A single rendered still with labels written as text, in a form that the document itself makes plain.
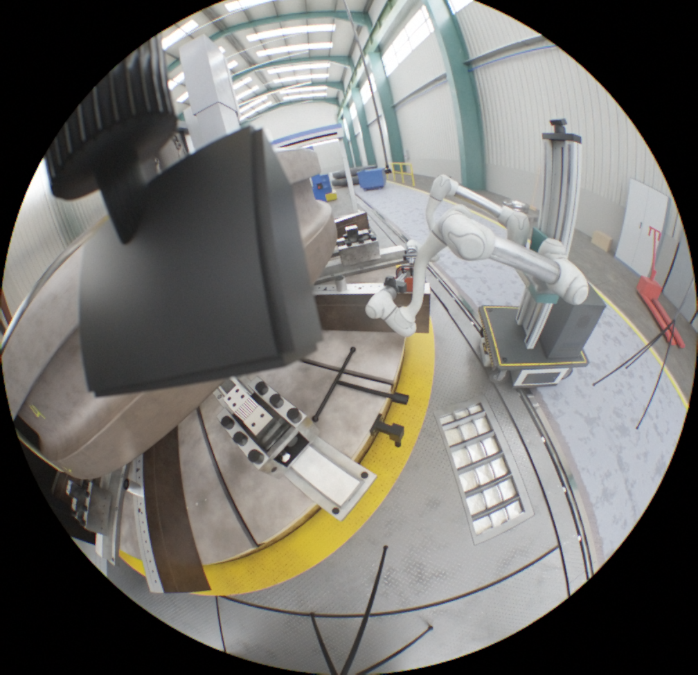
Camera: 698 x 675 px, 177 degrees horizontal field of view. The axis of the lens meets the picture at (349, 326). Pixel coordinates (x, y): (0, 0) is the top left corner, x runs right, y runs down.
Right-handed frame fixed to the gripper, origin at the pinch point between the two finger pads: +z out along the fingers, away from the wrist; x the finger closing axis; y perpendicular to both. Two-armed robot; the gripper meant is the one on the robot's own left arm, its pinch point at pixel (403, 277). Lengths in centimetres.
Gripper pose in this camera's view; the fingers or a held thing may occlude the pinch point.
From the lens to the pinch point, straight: 141.7
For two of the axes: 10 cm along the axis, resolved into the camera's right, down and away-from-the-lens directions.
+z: 5.9, -6.2, 5.2
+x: 7.9, 2.8, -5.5
